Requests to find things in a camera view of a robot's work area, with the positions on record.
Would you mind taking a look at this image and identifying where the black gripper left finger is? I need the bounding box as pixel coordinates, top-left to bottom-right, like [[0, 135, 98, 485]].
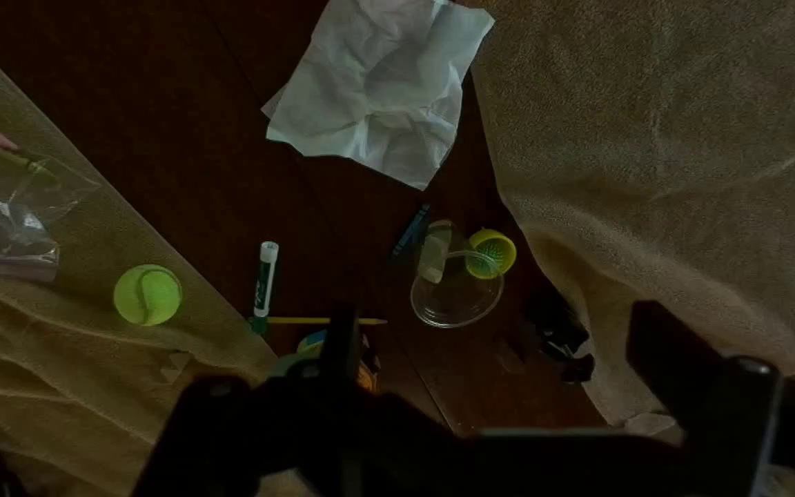
[[133, 310, 472, 497]]

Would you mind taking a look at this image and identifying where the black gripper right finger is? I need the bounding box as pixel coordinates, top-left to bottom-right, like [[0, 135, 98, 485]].
[[473, 302, 783, 497]]

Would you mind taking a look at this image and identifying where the green and white marker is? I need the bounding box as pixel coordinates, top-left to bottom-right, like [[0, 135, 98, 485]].
[[247, 240, 279, 335]]

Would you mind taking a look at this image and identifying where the wooden pencil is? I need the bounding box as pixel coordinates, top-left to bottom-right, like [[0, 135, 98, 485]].
[[262, 318, 388, 325]]

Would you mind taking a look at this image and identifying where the olive beige cloth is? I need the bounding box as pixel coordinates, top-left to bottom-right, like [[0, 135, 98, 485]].
[[0, 26, 282, 497]]

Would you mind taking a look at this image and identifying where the yellow green tennis ball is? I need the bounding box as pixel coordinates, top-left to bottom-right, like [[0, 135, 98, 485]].
[[112, 266, 181, 325]]

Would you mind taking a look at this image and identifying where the black binder clip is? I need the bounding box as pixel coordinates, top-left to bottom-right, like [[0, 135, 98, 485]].
[[523, 298, 592, 383]]

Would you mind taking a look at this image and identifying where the large beige cloth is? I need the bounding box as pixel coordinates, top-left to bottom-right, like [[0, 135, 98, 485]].
[[472, 0, 795, 434]]

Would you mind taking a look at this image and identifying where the clear glass cup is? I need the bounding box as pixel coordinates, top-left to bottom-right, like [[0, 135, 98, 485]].
[[409, 220, 505, 329]]

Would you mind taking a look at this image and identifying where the yellow green lid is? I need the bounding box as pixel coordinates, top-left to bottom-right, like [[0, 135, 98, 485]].
[[465, 229, 516, 278]]

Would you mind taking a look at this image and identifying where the blue pen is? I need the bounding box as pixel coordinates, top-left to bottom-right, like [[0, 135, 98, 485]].
[[388, 204, 429, 259]]

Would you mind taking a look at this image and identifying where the clear plastic bag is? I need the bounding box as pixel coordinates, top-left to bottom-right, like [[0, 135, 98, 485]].
[[0, 132, 97, 281]]

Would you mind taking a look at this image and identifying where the white crumpled paper towel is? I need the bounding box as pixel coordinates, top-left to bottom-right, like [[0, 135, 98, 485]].
[[262, 0, 494, 190]]

